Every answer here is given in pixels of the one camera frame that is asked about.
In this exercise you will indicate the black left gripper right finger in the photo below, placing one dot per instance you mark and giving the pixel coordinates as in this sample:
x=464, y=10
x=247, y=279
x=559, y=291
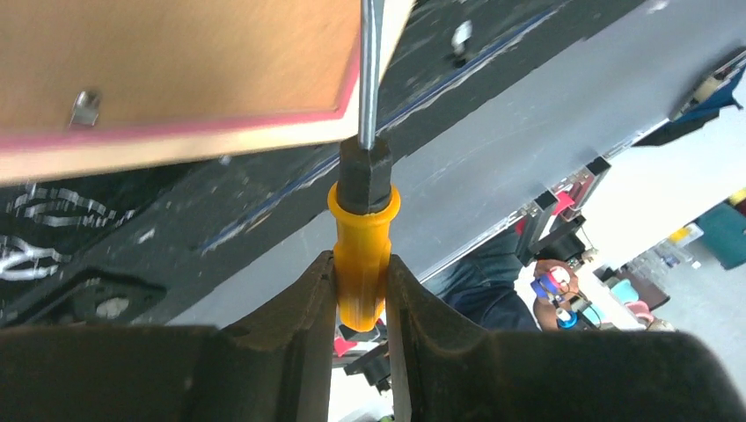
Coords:
x=446, y=368

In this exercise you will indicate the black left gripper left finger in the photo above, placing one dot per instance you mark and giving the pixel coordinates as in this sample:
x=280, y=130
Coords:
x=272, y=365

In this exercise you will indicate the pink picture frame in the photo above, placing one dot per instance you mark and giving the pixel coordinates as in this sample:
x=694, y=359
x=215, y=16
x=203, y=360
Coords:
x=99, y=86

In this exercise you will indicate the aluminium rail frame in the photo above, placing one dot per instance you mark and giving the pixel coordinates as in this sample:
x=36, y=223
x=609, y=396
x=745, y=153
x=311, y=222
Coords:
x=703, y=103

